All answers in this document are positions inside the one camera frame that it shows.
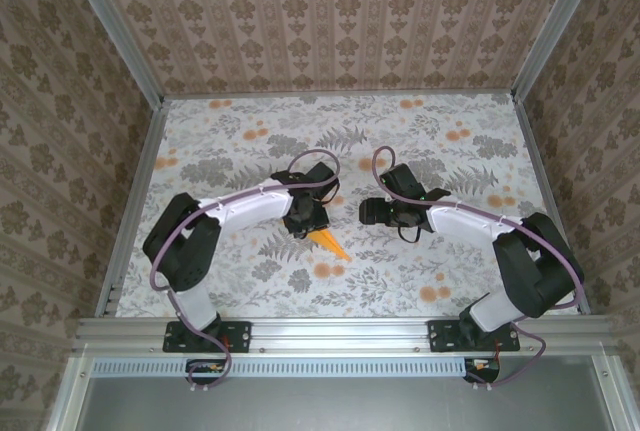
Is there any floral patterned table cover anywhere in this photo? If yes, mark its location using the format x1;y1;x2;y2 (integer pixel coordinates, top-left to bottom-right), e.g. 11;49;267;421
114;94;584;320

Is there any black connector board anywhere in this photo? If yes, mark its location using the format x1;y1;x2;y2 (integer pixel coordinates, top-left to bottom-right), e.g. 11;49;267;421
185;358;230;386
463;357;502;385

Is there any grey metal panel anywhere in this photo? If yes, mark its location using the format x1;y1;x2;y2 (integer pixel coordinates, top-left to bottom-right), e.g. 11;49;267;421
74;375;616;431

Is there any aluminium frame cross rail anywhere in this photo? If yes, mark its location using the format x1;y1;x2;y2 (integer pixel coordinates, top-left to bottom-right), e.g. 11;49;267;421
71;315;620;357

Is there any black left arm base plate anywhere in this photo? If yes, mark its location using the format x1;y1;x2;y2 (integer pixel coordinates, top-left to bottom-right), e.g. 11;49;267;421
162;319;253;354

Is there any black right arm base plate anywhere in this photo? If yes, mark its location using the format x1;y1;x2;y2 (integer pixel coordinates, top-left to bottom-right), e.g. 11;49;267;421
428;319;521;354

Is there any aluminium frame side rail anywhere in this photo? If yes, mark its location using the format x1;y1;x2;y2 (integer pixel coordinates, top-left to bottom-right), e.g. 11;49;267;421
94;98;169;320
509;93;592;316

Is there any slotted grey cable duct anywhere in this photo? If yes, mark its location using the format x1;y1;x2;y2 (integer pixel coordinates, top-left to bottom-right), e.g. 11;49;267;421
91;356;501;378

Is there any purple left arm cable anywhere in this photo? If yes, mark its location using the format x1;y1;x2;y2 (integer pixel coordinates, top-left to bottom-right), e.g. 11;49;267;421
149;148;342;396

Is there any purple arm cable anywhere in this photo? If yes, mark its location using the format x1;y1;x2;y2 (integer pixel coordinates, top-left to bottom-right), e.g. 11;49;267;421
149;148;342;396
372;145;587;393

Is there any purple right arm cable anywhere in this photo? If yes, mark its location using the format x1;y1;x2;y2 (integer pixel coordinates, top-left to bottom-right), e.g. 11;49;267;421
372;145;587;393

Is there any aluminium frame post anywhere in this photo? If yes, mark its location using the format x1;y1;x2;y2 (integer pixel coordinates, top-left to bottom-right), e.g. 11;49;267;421
63;0;167;108
509;0;614;102

